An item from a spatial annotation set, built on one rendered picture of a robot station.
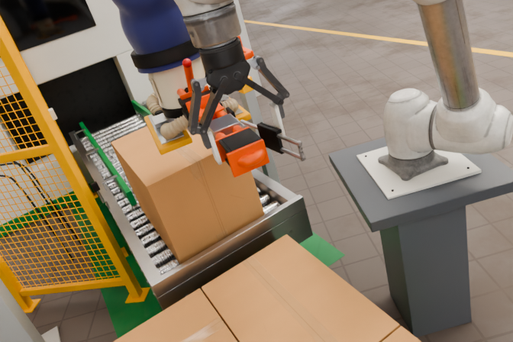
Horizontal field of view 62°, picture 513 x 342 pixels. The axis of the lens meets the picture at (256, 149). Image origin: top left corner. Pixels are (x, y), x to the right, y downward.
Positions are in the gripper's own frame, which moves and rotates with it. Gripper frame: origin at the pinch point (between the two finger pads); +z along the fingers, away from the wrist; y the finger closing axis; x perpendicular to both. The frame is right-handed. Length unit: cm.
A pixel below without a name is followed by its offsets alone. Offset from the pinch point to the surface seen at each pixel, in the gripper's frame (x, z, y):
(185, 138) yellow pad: -42.7, 11.4, 7.5
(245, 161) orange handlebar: 6.2, 0.1, 3.1
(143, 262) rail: -77, 68, 38
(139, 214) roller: -126, 75, 36
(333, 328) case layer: -12, 73, -11
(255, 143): 4.9, -1.8, 0.1
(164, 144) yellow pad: -44.4, 11.4, 13.8
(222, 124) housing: -11.1, -1.2, 1.8
